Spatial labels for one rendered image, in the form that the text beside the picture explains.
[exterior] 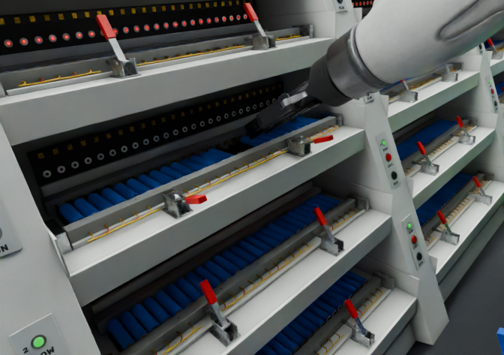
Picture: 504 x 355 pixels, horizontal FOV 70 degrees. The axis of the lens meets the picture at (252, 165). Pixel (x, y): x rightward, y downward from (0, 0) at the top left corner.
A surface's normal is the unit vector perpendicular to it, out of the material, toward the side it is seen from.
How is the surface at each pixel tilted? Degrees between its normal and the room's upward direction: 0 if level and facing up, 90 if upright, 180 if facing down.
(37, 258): 90
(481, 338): 0
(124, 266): 111
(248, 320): 22
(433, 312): 90
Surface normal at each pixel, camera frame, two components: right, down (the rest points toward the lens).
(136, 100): 0.68, 0.23
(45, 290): 0.60, -0.12
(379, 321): -0.09, -0.91
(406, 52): -0.51, 0.69
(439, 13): -0.57, 0.47
